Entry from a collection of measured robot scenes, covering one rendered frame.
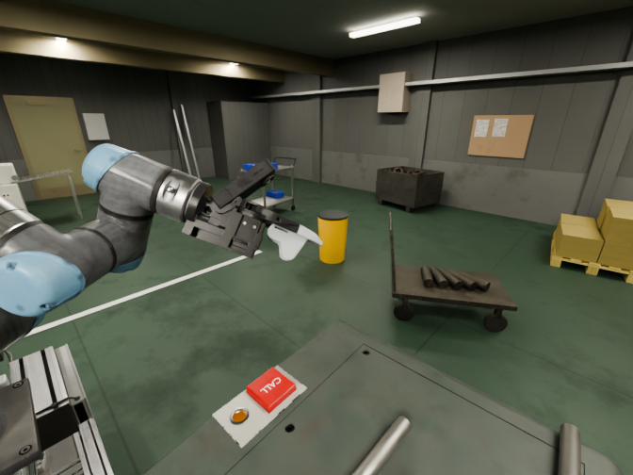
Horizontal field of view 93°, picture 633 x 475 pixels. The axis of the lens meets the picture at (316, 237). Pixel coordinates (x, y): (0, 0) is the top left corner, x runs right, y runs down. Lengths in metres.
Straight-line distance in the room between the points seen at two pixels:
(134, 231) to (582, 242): 4.54
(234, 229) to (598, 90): 6.19
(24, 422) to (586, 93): 6.54
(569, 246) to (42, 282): 4.64
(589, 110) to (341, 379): 6.09
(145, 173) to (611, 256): 4.64
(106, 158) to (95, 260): 0.14
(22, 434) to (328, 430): 0.55
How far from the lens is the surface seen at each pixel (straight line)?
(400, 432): 0.51
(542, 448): 0.60
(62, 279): 0.45
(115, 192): 0.52
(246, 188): 0.49
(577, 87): 6.43
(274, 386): 0.56
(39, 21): 5.79
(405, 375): 0.61
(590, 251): 4.71
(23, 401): 0.89
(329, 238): 3.63
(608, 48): 6.47
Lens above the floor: 1.68
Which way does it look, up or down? 21 degrees down
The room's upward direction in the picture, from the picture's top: straight up
